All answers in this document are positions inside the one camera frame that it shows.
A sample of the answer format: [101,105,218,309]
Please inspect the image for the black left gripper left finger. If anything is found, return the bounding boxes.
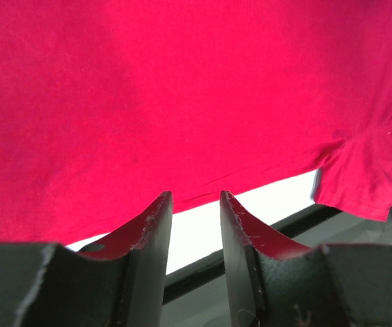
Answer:
[0,191,172,326]

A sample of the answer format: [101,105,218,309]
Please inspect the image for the red t shirt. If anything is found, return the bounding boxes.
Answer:
[0,1,392,244]

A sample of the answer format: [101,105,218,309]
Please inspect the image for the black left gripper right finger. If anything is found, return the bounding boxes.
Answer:
[220,191,392,326]

